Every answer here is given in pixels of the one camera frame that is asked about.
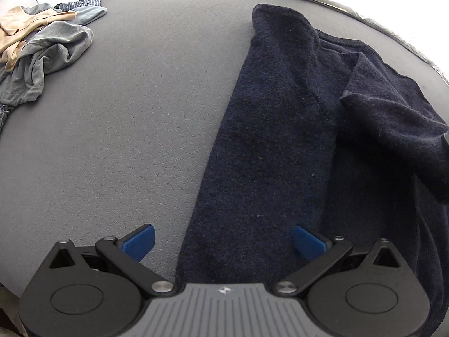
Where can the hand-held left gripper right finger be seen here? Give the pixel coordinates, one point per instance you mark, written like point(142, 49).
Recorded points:
point(308, 243)

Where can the light blue garment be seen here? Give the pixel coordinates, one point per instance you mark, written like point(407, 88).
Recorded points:
point(89, 13)

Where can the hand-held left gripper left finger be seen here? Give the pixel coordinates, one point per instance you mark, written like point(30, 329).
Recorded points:
point(138, 242)

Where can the navy knit sweater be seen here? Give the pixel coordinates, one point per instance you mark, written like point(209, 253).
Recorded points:
point(273, 130)

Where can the grey garment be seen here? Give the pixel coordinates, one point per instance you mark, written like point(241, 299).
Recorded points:
point(52, 49)

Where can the plaid shirt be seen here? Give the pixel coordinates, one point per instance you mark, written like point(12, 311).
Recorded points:
point(80, 1)

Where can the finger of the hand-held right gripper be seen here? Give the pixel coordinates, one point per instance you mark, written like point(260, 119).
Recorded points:
point(446, 143)

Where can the beige garment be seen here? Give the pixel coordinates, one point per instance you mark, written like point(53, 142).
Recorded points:
point(24, 24)

